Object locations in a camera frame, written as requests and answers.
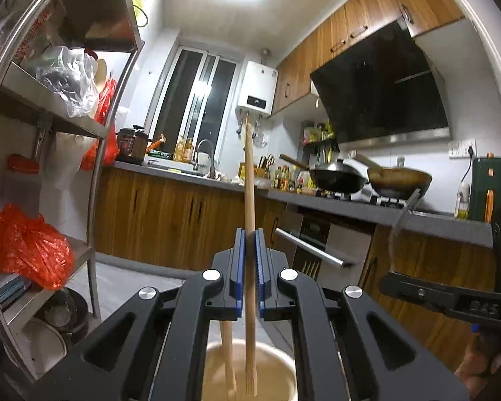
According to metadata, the dark rice cooker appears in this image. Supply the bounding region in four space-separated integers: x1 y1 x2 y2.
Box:
117 125 148 165

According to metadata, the white floral ceramic utensil holder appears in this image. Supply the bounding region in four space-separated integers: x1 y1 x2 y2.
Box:
200 339 299 401

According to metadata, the black wok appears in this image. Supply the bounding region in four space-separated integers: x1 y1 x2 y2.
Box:
280 154 367 194

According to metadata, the black range hood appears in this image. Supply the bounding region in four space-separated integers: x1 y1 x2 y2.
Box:
310 17 451 148

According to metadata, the built-in oven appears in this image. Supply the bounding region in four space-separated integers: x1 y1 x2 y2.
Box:
271 207 375 291

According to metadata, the kitchen faucet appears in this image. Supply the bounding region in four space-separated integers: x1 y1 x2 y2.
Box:
191 138 218 178

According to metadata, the wooden chopstick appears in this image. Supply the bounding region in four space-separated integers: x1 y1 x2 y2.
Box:
244 117 258 397
220 320 237 401

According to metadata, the red plastic bag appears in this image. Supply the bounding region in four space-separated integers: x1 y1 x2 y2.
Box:
0 204 75 291

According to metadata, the brown frying pan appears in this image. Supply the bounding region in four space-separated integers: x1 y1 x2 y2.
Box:
348 150 433 200

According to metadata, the silver metal fork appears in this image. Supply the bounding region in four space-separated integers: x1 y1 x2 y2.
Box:
388 188 421 272

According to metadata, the stainless steel shelf rack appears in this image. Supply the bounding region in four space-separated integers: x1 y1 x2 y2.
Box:
0 0 144 384

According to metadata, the person's right hand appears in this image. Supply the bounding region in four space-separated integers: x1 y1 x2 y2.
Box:
454 331 501 400

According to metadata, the white water heater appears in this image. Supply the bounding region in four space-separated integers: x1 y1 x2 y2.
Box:
237 61 278 116

